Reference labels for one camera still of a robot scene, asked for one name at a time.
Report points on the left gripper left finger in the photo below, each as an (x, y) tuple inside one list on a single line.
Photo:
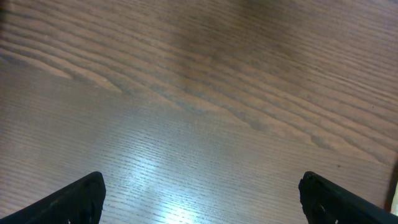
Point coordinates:
[(80, 202)]

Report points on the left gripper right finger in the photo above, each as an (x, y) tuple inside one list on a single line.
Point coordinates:
[(324, 202)]

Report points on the large white wet-wipes pack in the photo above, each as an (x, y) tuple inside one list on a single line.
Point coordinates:
[(394, 204)]

